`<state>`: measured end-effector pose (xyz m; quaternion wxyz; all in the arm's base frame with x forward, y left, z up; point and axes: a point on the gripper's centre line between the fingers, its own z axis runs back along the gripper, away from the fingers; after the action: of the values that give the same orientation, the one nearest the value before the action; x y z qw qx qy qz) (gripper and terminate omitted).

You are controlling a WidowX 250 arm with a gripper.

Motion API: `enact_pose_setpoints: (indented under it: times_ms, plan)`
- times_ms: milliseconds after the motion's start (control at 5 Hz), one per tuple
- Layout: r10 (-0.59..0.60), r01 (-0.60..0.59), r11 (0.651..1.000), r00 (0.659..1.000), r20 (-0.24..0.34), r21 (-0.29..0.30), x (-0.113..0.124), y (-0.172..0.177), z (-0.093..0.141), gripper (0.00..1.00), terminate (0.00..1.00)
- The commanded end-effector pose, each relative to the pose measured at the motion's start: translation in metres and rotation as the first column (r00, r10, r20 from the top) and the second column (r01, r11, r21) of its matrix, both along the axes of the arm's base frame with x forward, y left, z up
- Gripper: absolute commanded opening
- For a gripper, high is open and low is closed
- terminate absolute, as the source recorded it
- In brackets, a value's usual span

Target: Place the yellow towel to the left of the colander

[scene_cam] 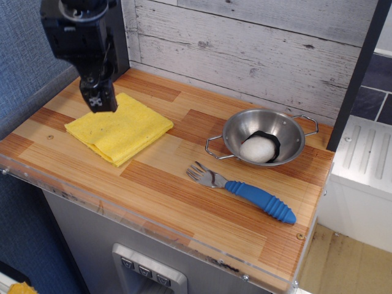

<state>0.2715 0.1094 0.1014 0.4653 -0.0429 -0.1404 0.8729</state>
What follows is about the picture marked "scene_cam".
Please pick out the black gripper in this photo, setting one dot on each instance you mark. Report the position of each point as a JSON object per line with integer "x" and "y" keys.
{"x": 79, "y": 33}

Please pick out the yellow towel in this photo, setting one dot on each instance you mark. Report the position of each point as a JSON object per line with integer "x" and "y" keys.
{"x": 118, "y": 136}

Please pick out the steel colander bowl with handles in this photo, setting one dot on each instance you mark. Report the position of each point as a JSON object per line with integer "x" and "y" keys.
{"x": 289, "y": 130}

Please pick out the clear acrylic edge guard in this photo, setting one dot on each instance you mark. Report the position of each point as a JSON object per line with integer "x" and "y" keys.
{"x": 125, "y": 187}

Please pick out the grey toy fridge cabinet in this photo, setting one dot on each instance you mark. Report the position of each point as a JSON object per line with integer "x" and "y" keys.
{"x": 210, "y": 253}

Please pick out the silver dispenser button panel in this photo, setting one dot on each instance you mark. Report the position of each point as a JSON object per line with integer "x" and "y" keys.
{"x": 141, "y": 274}

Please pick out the yellow object at corner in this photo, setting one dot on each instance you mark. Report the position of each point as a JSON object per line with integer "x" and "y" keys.
{"x": 21, "y": 288}

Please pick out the white toy sink unit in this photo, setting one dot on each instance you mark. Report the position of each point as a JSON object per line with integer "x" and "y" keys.
{"x": 357, "y": 196}

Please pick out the dark left frame post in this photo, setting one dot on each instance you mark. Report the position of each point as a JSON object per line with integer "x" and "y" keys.
{"x": 115, "y": 21}

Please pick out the dark frame post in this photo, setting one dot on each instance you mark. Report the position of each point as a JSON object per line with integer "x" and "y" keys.
{"x": 370, "y": 42}
{"x": 115, "y": 21}

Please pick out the fork with blue handle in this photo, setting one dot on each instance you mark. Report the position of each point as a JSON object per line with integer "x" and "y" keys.
{"x": 269, "y": 203}

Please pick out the dark right frame post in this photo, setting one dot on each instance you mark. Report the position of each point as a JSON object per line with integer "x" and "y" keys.
{"x": 370, "y": 42}

